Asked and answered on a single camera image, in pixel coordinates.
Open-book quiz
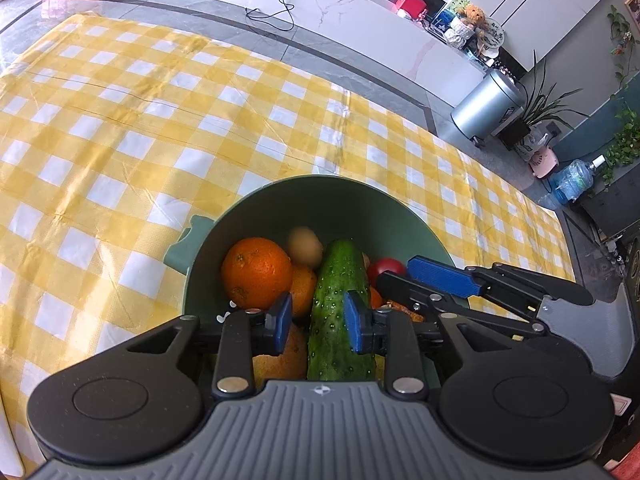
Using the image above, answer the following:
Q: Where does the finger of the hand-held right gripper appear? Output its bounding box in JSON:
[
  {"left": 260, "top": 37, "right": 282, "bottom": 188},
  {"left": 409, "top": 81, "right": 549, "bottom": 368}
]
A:
[
  {"left": 407, "top": 256, "right": 595, "bottom": 318},
  {"left": 376, "top": 271, "right": 548, "bottom": 341}
]

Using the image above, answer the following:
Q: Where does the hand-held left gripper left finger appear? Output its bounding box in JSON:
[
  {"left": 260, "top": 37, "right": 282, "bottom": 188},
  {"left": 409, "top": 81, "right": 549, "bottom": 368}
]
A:
[{"left": 125, "top": 292, "right": 293, "bottom": 395}]

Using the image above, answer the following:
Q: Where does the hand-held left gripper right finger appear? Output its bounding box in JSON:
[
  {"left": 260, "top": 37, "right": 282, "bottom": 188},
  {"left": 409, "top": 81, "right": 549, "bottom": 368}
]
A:
[{"left": 342, "top": 291, "right": 506, "bottom": 395}]

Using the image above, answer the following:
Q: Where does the red cherry tomato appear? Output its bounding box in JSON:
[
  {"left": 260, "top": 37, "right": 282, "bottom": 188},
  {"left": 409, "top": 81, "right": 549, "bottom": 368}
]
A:
[{"left": 367, "top": 257, "right": 407, "bottom": 286}]

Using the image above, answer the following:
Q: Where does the green cucumber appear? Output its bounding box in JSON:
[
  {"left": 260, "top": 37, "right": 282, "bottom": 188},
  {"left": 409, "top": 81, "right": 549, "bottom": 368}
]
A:
[{"left": 306, "top": 239, "right": 377, "bottom": 382}]

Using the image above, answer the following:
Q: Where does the reddish mango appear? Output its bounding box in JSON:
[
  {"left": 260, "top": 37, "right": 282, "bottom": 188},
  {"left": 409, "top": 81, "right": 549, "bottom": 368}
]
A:
[{"left": 251, "top": 322, "right": 308, "bottom": 383}]

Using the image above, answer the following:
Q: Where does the brown longan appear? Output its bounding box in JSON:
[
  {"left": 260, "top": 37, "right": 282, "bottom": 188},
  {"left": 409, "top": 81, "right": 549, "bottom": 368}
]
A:
[{"left": 287, "top": 226, "right": 324, "bottom": 268}]

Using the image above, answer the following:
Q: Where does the green colander bowl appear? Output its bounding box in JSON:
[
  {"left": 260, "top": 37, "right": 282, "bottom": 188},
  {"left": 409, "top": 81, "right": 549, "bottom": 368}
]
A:
[{"left": 164, "top": 175, "right": 457, "bottom": 383}]

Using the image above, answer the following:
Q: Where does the dark grey cabinet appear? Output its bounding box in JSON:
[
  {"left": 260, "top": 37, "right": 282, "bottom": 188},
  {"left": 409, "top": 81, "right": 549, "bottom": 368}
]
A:
[{"left": 575, "top": 160, "right": 640, "bottom": 261}]

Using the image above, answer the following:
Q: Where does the small pink appliance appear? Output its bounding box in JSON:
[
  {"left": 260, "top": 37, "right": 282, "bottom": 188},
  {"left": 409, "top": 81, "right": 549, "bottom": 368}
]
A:
[{"left": 530, "top": 145, "right": 561, "bottom": 178}]

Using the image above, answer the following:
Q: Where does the blue water jug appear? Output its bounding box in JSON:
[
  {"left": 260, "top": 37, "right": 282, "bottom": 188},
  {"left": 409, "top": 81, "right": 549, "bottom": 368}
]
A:
[{"left": 537, "top": 155, "right": 608, "bottom": 211}]

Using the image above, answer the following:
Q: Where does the white plastic bag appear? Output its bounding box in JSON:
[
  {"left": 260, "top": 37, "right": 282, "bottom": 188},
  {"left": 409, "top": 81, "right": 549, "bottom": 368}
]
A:
[{"left": 515, "top": 127, "right": 546, "bottom": 161}]

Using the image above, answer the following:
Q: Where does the tall plant in black pot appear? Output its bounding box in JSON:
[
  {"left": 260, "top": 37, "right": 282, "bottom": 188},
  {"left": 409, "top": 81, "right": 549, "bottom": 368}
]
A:
[{"left": 497, "top": 50, "right": 591, "bottom": 151}]

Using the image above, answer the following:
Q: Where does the silver trash can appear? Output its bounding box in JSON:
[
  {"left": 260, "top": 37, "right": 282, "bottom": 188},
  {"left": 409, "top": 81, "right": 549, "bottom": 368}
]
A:
[{"left": 451, "top": 67, "right": 526, "bottom": 148}]

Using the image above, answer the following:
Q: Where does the trailing ivy plant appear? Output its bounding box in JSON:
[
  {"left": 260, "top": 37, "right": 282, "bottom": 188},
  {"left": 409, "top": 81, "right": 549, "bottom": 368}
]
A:
[{"left": 597, "top": 105, "right": 640, "bottom": 186}]

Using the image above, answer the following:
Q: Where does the yellow checkered tablecloth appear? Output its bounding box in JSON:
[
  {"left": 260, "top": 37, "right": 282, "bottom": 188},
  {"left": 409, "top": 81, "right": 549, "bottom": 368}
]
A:
[{"left": 0, "top": 14, "right": 576, "bottom": 476}]

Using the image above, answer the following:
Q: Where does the round paper fan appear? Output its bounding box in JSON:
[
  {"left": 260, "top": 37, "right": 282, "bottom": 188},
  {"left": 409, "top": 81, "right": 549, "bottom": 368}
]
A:
[{"left": 475, "top": 17, "right": 505, "bottom": 58}]

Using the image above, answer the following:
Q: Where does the brown teddy bear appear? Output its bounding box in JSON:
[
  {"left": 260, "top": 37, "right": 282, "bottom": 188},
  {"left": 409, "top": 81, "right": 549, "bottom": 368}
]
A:
[{"left": 460, "top": 4, "right": 486, "bottom": 28}]

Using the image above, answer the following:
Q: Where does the picture card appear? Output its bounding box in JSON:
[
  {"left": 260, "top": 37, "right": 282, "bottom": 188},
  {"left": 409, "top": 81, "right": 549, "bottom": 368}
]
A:
[{"left": 432, "top": 0, "right": 471, "bottom": 36}]

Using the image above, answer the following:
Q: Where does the red box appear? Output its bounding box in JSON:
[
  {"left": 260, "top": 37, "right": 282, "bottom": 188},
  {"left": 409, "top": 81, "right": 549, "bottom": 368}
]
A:
[{"left": 391, "top": 0, "right": 428, "bottom": 18}]

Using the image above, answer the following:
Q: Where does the white marble tv console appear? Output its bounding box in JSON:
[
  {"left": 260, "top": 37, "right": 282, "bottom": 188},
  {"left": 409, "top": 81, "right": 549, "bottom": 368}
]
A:
[{"left": 245, "top": 0, "right": 493, "bottom": 126}]

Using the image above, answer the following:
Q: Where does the hanging vine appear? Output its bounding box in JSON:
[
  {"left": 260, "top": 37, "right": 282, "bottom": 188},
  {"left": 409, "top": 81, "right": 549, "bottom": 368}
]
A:
[{"left": 607, "top": 5, "right": 640, "bottom": 96}]

